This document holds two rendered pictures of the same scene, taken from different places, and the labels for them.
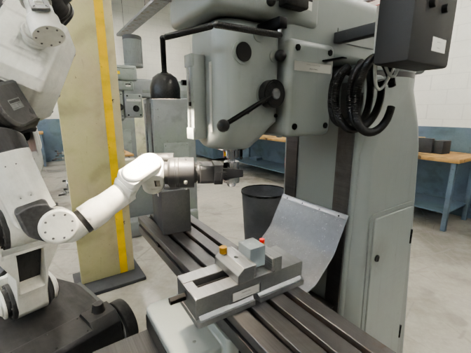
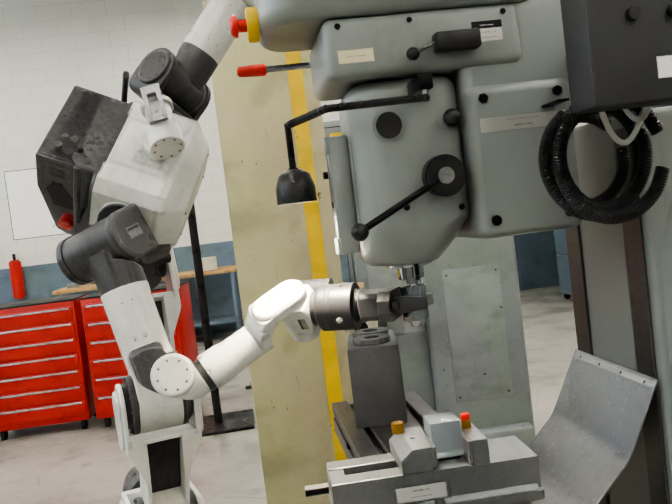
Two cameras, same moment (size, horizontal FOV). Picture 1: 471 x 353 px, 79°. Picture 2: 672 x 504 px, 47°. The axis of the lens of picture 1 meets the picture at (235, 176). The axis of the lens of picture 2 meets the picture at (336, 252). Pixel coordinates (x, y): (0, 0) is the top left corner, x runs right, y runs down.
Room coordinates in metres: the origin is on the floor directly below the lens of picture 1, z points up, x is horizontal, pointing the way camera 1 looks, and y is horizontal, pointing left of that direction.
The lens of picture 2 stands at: (-0.47, -0.51, 1.42)
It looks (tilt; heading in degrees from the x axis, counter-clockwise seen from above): 3 degrees down; 27
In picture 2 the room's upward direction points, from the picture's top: 7 degrees counter-clockwise
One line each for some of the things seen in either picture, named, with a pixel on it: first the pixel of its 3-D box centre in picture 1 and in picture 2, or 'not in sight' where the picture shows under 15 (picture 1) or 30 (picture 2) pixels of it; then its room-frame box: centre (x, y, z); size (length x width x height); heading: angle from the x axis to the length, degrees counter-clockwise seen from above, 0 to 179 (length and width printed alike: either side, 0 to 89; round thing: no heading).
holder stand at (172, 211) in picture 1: (169, 203); (375, 373); (1.22, 0.29, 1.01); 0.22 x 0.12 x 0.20; 26
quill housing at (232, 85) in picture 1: (232, 90); (401, 174); (0.83, 0.01, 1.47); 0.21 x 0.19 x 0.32; 34
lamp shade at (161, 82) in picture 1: (165, 85); (295, 185); (0.73, 0.17, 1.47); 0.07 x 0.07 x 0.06
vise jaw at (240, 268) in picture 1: (235, 263); (412, 449); (0.71, 0.00, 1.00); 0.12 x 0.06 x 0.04; 32
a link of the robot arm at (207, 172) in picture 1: (200, 173); (366, 306); (0.82, 0.10, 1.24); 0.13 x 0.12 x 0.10; 9
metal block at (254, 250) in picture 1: (251, 253); (442, 434); (0.74, -0.05, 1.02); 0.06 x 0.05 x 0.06; 32
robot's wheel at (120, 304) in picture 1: (121, 322); not in sight; (1.09, 0.50, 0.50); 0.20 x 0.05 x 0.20; 50
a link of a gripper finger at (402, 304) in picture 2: (232, 174); (410, 304); (0.80, 0.01, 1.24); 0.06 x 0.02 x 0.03; 99
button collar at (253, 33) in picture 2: not in sight; (252, 25); (0.70, 0.20, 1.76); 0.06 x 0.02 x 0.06; 34
